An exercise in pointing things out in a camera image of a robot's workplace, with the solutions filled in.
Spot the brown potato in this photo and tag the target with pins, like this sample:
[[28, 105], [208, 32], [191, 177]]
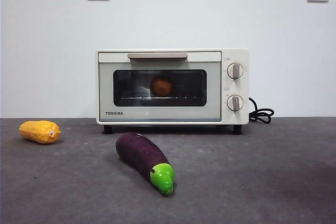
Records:
[[161, 86]]

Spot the white glass oven door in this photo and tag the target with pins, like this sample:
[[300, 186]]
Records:
[[170, 113]]

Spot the beige oven knob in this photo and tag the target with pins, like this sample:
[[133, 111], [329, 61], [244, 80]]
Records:
[[235, 102], [235, 71]]

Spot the white toaster oven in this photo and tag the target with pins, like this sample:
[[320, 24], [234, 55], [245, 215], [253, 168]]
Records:
[[235, 87]]

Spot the purple eggplant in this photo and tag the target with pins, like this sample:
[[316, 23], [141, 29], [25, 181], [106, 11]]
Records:
[[141, 155]]

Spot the yellow corn cob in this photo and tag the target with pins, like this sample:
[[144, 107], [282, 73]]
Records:
[[38, 132]]

